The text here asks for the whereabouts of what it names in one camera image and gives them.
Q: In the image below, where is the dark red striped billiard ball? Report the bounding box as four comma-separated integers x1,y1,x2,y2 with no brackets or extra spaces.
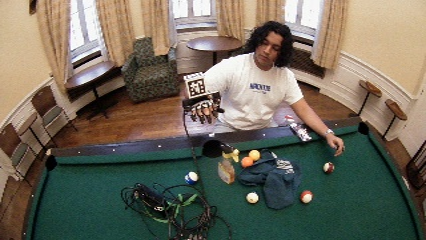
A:
322,161,337,175

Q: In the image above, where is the white marker cube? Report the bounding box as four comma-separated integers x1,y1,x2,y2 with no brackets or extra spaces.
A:
182,72,209,100

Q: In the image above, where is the person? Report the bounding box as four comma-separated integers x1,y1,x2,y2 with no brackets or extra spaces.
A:
182,20,346,157

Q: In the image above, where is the white t-shirt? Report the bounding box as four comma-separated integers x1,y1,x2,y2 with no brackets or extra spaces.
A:
202,53,305,131

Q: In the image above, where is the clear spray bottle yellow trigger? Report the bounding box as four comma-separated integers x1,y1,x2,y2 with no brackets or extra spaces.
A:
216,143,241,185

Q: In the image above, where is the green patterned armchair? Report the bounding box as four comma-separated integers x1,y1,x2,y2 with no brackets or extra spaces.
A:
120,36,182,103

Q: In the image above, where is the orange billiard ball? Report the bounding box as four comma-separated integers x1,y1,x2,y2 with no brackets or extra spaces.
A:
239,156,255,169

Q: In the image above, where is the dark blue cloth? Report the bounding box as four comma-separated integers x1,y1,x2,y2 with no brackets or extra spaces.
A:
235,149,303,211

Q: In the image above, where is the dark wooden chair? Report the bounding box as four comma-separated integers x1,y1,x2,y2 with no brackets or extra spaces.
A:
405,139,426,192

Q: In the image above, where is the blue and white billiard ball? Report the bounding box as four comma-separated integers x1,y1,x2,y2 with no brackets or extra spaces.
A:
184,171,200,186

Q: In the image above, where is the round dark wooden table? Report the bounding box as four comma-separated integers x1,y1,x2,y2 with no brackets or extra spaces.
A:
185,35,243,65

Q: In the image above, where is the cream billiard ball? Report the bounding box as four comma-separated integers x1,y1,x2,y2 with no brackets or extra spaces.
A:
245,191,261,205

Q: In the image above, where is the dark radiator grille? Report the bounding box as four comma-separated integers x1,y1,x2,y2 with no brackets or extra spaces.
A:
287,47,327,80

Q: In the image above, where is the green pool table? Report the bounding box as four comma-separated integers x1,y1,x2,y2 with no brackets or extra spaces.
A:
21,116,426,240

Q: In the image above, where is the black electronic box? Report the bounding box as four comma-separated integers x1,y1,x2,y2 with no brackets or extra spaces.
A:
132,183,169,213

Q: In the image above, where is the dark wooden side table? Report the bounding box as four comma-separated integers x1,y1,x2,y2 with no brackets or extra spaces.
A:
64,60,120,120

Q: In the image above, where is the beige curtain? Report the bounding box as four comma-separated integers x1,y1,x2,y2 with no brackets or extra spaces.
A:
141,0,173,57
36,0,74,89
96,0,136,67
254,0,286,29
310,0,350,70
216,0,246,43

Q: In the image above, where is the window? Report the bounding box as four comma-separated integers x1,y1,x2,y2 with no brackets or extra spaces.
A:
170,0,218,30
283,0,323,38
68,0,106,65

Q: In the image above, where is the wooden chair with grey seat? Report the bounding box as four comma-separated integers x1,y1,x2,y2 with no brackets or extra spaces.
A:
29,85,77,148
0,123,37,188

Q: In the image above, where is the black glove cable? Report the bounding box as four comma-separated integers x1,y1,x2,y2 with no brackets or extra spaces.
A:
181,109,208,196

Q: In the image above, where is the green strap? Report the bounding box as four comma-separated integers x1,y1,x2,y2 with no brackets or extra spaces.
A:
150,193,200,224

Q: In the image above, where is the tangle of black cables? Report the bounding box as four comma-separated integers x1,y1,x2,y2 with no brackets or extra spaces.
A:
120,182,233,240

